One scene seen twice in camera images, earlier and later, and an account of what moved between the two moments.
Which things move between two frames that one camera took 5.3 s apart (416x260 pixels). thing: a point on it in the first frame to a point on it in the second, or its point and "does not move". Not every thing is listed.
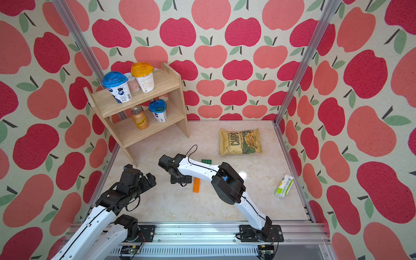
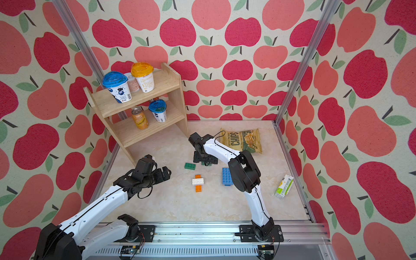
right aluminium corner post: (327, 12) does not move
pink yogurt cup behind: (133, 85) does not move
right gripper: (186, 180) to (197, 157)
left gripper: (148, 184) to (162, 177)
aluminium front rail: (223, 242) does not move
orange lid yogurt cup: (143, 72) does not move
